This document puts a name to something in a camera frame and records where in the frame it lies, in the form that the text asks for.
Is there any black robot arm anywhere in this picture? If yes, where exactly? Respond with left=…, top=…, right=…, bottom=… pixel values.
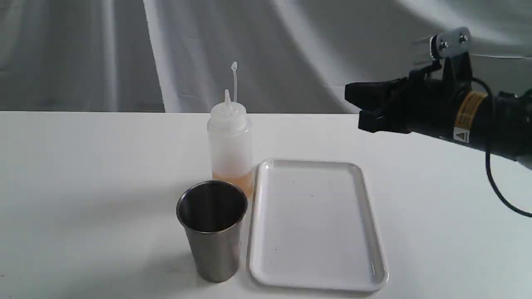
left=345, top=53, right=531, bottom=168

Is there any grey fabric backdrop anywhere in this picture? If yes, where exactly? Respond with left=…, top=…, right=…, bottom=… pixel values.
left=0, top=0, right=531, bottom=113

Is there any translucent plastic squeeze bottle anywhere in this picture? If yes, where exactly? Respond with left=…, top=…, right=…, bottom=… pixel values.
left=207, top=62, right=254, bottom=198

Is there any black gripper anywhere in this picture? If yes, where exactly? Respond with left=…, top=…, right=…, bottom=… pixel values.
left=344, top=52, right=483, bottom=142

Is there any stainless steel cup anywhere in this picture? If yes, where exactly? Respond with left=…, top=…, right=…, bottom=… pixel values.
left=175, top=180, right=249, bottom=283

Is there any white rectangular plastic tray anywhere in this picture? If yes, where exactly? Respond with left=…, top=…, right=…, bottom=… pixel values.
left=248, top=159, right=389, bottom=293

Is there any black cable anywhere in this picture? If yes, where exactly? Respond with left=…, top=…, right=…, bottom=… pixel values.
left=470, top=77, right=532, bottom=218

